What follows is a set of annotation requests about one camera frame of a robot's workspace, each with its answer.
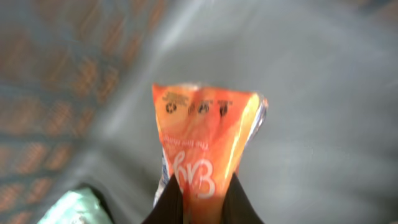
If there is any small orange sachet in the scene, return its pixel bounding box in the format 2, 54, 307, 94
152, 83, 268, 223

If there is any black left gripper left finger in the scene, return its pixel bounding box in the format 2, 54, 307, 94
142, 175, 183, 224

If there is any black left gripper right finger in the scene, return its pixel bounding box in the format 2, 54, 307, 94
221, 173, 264, 224

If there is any green toilet tissue pack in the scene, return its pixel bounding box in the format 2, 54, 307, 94
38, 188, 113, 224

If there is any grey plastic mesh basket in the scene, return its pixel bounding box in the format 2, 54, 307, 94
1, 1, 397, 223

